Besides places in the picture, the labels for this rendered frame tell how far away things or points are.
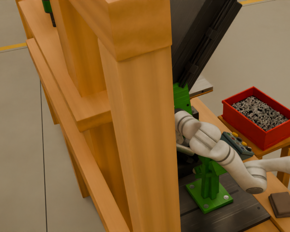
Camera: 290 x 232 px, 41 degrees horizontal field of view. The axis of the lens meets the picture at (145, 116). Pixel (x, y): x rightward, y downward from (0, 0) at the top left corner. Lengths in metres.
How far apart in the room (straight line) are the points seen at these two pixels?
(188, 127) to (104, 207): 0.38
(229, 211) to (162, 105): 0.96
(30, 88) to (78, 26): 3.16
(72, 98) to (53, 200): 1.90
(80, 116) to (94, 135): 0.16
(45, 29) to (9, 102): 2.57
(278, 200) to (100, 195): 0.73
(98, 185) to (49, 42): 0.52
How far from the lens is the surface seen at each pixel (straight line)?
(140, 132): 0.65
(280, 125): 1.90
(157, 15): 0.55
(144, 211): 0.80
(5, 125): 3.69
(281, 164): 1.41
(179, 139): 1.35
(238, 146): 1.71
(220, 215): 1.53
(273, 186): 1.65
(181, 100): 1.55
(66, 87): 1.10
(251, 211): 1.56
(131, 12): 0.53
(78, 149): 1.29
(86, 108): 1.00
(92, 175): 1.19
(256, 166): 1.43
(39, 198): 2.94
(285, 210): 1.55
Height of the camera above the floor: 2.13
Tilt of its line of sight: 39 degrees down
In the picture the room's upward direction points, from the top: 7 degrees counter-clockwise
